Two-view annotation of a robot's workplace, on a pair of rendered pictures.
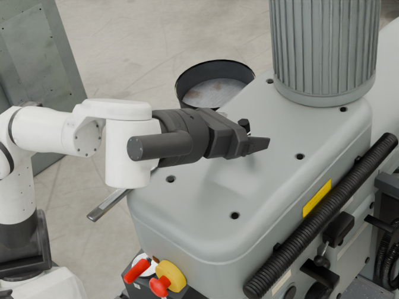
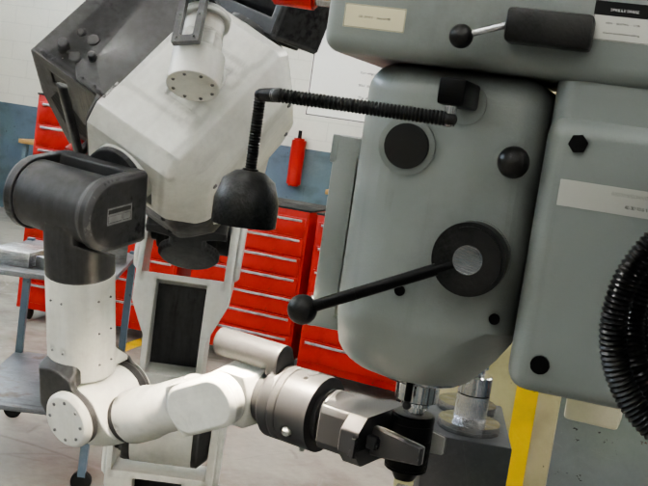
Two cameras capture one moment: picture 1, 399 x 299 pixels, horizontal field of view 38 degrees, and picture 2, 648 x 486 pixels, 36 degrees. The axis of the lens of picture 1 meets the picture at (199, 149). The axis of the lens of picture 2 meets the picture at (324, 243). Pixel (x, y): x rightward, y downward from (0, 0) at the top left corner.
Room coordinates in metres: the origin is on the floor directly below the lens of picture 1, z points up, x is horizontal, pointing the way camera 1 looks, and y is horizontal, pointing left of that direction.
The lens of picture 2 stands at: (0.10, -0.91, 1.57)
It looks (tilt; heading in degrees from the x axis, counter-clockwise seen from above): 7 degrees down; 57
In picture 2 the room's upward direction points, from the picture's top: 8 degrees clockwise
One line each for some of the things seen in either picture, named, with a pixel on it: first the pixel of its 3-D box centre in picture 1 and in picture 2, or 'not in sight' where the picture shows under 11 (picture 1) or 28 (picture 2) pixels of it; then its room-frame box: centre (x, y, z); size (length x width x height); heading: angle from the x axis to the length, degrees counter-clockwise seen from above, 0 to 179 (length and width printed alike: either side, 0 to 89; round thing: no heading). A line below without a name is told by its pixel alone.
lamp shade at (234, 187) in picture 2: not in sight; (247, 196); (0.62, 0.07, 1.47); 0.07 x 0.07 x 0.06
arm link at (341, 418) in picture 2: not in sight; (338, 421); (0.74, 0.00, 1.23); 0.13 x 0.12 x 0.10; 26
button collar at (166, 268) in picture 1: (170, 276); not in sight; (0.63, 0.09, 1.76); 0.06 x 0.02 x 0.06; 41
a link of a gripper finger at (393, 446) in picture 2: not in sight; (394, 448); (0.75, -0.10, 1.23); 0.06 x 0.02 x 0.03; 116
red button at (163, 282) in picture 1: (161, 285); not in sight; (0.61, 0.11, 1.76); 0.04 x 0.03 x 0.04; 41
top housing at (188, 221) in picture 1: (254, 174); not in sight; (0.79, -0.09, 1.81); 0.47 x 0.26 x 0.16; 131
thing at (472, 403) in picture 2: not in sight; (472, 400); (1.07, 0.15, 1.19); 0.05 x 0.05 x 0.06
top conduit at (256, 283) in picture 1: (326, 207); not in sight; (0.69, -0.20, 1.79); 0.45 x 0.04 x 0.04; 131
